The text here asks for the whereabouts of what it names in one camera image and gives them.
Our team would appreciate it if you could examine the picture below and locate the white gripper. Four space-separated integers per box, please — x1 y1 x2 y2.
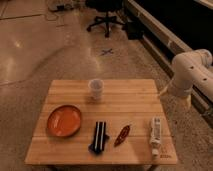
167 82 192 109

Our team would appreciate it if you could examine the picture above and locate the white squeeze bottle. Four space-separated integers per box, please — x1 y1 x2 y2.
150 117 161 157

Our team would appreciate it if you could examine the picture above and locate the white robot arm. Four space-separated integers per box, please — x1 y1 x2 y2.
167 49 213 107

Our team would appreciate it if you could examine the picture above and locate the red chili pepper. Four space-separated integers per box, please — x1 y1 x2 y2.
114 125 130 146

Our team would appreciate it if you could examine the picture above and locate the black box on floor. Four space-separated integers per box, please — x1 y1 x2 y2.
125 22 143 40

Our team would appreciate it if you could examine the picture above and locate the clear plastic cup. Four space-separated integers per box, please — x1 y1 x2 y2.
88 79 104 100

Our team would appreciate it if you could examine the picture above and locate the wooden table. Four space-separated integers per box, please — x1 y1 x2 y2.
25 79 178 165

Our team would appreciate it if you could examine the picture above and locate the orange plate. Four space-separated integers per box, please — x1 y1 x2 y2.
46 105 81 137

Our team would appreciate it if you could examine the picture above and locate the black office chair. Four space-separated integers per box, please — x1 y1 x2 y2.
85 0 124 38

